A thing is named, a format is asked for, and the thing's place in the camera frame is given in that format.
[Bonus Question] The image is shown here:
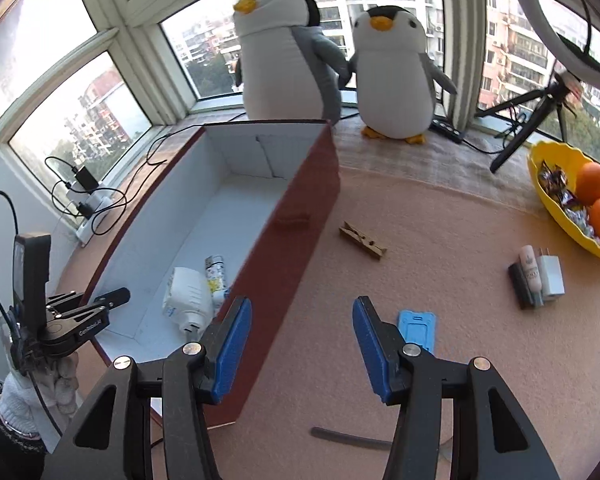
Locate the black tripod cable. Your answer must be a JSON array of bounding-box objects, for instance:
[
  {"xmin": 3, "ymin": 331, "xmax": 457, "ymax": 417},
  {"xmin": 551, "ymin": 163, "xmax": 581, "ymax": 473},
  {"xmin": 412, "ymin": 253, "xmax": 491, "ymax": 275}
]
[{"xmin": 462, "ymin": 115, "xmax": 531, "ymax": 155}]

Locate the black rectangular bar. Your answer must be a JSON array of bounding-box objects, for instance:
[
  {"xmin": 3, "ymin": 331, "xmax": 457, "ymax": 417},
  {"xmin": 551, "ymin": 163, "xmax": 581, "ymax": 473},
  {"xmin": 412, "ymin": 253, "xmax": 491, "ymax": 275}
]
[{"xmin": 507, "ymin": 262, "xmax": 533, "ymax": 310}]

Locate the small printed tube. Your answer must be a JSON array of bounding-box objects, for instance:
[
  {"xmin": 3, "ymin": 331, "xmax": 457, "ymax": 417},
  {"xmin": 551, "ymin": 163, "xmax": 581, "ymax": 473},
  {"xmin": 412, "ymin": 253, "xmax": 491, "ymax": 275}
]
[{"xmin": 204, "ymin": 255, "xmax": 231, "ymax": 313}]

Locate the white window frame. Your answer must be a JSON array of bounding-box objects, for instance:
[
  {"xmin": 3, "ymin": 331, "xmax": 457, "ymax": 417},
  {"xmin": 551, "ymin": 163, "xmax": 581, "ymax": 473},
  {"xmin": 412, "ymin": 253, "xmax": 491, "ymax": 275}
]
[{"xmin": 0, "ymin": 0, "xmax": 600, "ymax": 171}]

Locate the small penguin plush toy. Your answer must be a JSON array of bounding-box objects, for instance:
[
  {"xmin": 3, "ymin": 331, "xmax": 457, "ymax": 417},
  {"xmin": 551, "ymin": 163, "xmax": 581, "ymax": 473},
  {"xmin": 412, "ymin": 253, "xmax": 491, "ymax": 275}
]
[{"xmin": 347, "ymin": 5, "xmax": 458, "ymax": 146}]

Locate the small pink tube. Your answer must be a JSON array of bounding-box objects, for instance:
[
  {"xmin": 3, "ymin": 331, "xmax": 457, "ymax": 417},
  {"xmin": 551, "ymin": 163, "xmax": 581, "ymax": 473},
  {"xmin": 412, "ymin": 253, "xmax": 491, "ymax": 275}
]
[{"xmin": 517, "ymin": 245, "xmax": 545, "ymax": 306}]

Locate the blue card holder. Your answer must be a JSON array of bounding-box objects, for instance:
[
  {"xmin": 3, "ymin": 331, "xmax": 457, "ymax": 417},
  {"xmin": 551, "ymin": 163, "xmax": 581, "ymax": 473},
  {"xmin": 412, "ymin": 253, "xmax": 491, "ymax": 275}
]
[{"xmin": 397, "ymin": 310, "xmax": 438, "ymax": 353}]

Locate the yellow plastic bowl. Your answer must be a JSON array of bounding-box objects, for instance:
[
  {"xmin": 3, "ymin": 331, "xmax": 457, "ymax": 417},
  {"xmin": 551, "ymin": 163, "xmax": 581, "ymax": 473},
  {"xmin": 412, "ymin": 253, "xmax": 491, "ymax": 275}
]
[{"xmin": 527, "ymin": 140, "xmax": 600, "ymax": 262}]

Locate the white plastic appliance part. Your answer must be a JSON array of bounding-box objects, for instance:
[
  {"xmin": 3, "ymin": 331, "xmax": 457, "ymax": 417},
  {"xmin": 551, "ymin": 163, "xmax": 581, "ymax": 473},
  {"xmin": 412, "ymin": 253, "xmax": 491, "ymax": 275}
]
[{"xmin": 161, "ymin": 266, "xmax": 216, "ymax": 335}]

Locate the white wall charger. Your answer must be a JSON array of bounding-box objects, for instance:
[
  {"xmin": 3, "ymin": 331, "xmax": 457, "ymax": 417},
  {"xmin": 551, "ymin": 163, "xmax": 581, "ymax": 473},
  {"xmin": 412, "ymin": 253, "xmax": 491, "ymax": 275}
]
[{"xmin": 536, "ymin": 247, "xmax": 566, "ymax": 301}]

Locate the person's left forearm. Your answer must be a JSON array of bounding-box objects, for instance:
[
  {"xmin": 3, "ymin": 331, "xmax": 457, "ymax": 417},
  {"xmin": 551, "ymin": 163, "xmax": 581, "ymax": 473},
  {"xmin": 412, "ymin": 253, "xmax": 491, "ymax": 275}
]
[{"xmin": 0, "ymin": 370, "xmax": 48, "ymax": 480}]

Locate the person's left hand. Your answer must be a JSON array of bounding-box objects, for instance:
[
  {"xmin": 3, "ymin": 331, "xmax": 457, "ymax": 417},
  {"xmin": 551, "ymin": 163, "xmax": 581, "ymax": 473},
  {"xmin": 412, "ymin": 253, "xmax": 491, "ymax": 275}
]
[{"xmin": 27, "ymin": 350, "xmax": 81, "ymax": 416}]

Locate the black tripod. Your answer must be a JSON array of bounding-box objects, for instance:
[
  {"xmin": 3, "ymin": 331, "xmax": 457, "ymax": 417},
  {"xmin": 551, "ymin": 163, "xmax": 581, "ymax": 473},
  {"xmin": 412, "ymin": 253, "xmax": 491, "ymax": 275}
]
[{"xmin": 474, "ymin": 72, "xmax": 583, "ymax": 175}]

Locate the wooden clothespin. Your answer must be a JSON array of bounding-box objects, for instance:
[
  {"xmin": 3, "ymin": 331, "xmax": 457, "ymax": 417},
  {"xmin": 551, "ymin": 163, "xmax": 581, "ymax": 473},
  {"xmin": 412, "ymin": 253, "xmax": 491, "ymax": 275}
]
[{"xmin": 338, "ymin": 221, "xmax": 388, "ymax": 261}]

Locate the grey spoon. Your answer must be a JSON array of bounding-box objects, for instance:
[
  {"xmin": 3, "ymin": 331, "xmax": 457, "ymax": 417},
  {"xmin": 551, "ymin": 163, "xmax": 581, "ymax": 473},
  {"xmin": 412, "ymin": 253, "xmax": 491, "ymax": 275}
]
[{"xmin": 311, "ymin": 426, "xmax": 396, "ymax": 448}]

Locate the looped black cable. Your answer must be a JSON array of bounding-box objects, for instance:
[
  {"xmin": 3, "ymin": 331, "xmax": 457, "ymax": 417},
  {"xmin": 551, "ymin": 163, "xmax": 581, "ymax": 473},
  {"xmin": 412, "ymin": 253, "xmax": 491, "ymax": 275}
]
[{"xmin": 45, "ymin": 156, "xmax": 128, "ymax": 236}]

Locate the black inline switch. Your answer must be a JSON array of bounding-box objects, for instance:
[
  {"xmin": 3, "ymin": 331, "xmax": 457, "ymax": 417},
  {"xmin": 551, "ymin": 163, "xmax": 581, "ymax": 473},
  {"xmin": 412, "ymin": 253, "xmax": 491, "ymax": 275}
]
[{"xmin": 429, "ymin": 119, "xmax": 466, "ymax": 143}]

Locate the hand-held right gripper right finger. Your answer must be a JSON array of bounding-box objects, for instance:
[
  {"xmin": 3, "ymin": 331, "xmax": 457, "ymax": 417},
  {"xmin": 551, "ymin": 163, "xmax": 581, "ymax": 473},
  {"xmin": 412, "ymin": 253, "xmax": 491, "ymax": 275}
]
[{"xmin": 351, "ymin": 296, "xmax": 561, "ymax": 480}]

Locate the large penguin plush toy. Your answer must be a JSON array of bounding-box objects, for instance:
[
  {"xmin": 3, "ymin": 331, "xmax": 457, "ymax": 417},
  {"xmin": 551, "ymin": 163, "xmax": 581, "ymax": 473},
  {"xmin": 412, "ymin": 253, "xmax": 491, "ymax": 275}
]
[{"xmin": 231, "ymin": 0, "xmax": 353, "ymax": 126}]

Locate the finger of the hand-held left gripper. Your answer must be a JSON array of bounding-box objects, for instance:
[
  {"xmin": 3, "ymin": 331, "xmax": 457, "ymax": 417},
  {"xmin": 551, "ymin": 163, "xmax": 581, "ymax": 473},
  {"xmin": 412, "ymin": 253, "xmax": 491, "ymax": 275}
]
[
  {"xmin": 47, "ymin": 290, "xmax": 83, "ymax": 311},
  {"xmin": 82, "ymin": 287, "xmax": 131, "ymax": 313}
]

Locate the red and white cardboard box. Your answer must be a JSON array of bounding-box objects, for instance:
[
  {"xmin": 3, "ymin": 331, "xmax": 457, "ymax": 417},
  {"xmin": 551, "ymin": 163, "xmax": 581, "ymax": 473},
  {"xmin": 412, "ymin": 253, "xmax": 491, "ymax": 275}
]
[{"xmin": 82, "ymin": 119, "xmax": 342, "ymax": 431}]

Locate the white ring light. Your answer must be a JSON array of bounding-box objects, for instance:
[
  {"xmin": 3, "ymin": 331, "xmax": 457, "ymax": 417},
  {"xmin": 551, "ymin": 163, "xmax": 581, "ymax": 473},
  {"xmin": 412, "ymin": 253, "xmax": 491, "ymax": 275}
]
[{"xmin": 505, "ymin": 0, "xmax": 600, "ymax": 78}]

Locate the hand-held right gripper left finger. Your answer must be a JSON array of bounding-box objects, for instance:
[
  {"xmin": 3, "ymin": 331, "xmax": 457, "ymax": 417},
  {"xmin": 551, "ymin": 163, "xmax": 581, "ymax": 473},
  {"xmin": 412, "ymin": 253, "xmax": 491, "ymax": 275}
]
[{"xmin": 42, "ymin": 296, "xmax": 253, "ymax": 480}]

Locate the white power strip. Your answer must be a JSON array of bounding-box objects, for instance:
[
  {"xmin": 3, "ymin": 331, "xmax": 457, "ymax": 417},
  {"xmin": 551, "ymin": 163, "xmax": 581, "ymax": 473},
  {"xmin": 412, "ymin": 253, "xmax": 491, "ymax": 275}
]
[{"xmin": 75, "ymin": 190, "xmax": 116, "ymax": 246}]

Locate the long black cable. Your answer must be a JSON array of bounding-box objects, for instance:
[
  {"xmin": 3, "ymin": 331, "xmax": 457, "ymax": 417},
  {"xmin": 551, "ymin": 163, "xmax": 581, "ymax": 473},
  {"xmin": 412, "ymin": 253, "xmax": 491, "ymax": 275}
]
[{"xmin": 147, "ymin": 112, "xmax": 246, "ymax": 166}]

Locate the pile of wrapped candies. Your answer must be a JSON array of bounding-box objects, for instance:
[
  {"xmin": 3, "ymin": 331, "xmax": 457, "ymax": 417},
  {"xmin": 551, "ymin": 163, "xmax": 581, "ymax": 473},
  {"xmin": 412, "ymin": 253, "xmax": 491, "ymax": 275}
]
[{"xmin": 537, "ymin": 160, "xmax": 600, "ymax": 248}]

